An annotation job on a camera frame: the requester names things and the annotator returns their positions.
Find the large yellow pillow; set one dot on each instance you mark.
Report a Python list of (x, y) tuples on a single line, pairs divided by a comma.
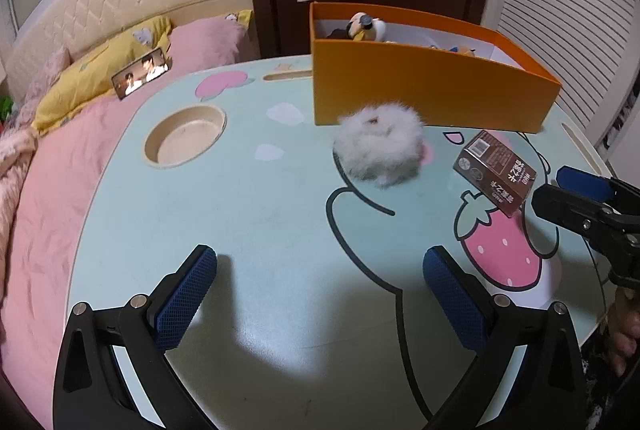
[(85, 82)]

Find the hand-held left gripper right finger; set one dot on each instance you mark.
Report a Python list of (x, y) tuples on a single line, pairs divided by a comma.
[(455, 300)]

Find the small brown carton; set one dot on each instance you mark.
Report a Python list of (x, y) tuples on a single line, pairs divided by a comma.
[(495, 172)]

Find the pink floral blanket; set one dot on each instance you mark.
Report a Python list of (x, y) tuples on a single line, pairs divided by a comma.
[(17, 149)]

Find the person's right hand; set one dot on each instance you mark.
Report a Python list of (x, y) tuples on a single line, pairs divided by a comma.
[(625, 330)]

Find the small yellow cartoon pillow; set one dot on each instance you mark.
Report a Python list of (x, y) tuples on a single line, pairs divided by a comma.
[(239, 18)]

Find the cartoon figure doll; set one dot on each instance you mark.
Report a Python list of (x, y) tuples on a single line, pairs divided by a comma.
[(362, 27)]

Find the pink duvet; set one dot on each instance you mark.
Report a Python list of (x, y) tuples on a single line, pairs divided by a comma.
[(45, 235)]

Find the green object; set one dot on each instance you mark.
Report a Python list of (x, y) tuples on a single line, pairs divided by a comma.
[(5, 107)]

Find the phone playing video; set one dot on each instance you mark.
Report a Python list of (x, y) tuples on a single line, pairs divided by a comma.
[(141, 74)]

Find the white louvred door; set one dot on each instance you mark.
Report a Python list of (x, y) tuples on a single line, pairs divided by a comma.
[(565, 9)]

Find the pink pillow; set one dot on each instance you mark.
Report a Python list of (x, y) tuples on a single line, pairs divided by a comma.
[(207, 42)]

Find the brown plush toy blue patch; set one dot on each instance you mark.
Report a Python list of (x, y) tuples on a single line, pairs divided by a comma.
[(467, 51)]

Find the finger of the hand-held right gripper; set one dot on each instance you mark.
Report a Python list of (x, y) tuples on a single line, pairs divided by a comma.
[(580, 182), (560, 205)]

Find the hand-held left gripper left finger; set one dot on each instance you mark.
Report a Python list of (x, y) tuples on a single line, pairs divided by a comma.
[(185, 295)]

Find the person's patterned clothing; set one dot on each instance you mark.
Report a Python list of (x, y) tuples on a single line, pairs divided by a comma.
[(597, 370)]

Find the orange cardboard box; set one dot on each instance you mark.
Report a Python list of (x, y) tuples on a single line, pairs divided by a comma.
[(425, 84)]

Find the white fluffy scrunchie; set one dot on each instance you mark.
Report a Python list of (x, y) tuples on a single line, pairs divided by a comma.
[(380, 144)]

